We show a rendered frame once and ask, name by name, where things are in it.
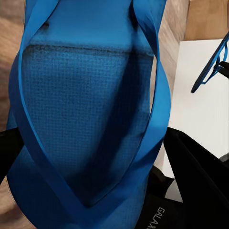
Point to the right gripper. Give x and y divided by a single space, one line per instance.
224 68

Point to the sandal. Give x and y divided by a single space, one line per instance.
214 58
79 92

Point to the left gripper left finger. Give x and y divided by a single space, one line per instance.
11 143

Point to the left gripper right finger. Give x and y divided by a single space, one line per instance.
202 179

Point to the sliding door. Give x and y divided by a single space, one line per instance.
207 20

